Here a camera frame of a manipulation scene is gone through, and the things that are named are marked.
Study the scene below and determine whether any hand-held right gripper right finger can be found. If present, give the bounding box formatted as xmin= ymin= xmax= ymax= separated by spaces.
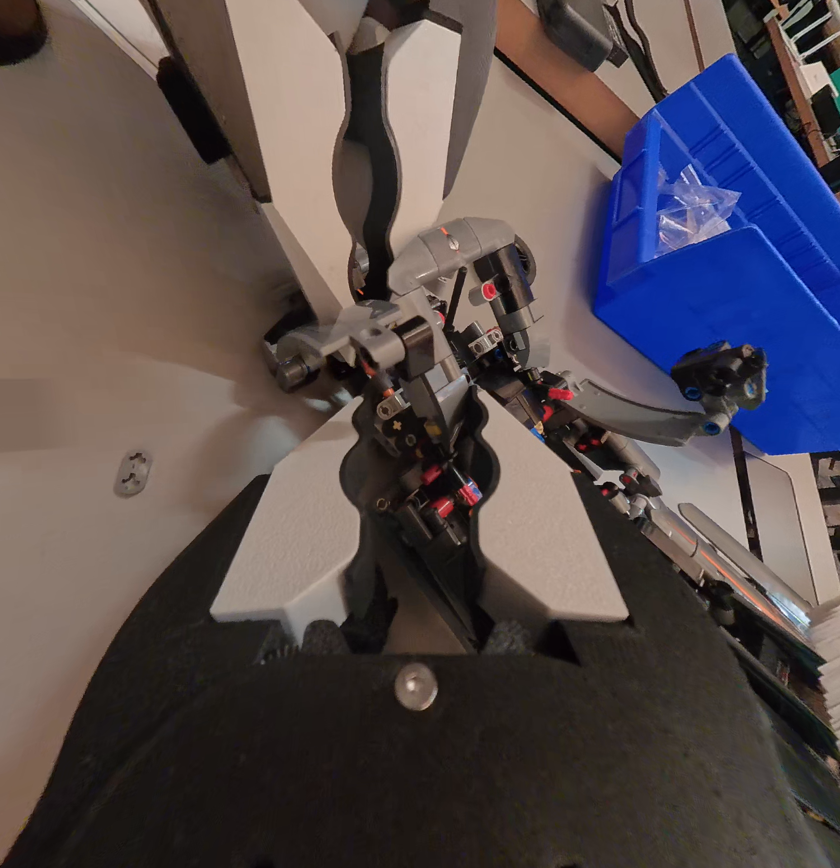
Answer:
xmin=469 ymin=396 xmax=631 ymax=645

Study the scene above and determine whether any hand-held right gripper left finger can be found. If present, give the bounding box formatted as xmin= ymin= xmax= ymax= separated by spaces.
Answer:
xmin=210 ymin=399 xmax=371 ymax=646

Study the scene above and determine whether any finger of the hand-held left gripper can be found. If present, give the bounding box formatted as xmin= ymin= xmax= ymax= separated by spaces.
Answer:
xmin=225 ymin=0 xmax=379 ymax=311
xmin=374 ymin=12 xmax=463 ymax=294

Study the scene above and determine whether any grey lego car model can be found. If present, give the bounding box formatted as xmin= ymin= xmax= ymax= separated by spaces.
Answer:
xmin=260 ymin=217 xmax=840 ymax=835

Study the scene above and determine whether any black power adapter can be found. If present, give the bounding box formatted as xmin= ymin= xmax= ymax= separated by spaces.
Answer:
xmin=535 ymin=0 xmax=632 ymax=70

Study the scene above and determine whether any clear plastic parts bag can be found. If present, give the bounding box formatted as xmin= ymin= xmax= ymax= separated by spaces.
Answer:
xmin=653 ymin=166 xmax=742 ymax=259

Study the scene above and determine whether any blue plastic bin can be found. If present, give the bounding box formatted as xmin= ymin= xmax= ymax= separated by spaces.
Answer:
xmin=592 ymin=53 xmax=840 ymax=457

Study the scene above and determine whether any black cable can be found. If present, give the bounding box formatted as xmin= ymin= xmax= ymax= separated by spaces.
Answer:
xmin=619 ymin=0 xmax=671 ymax=103

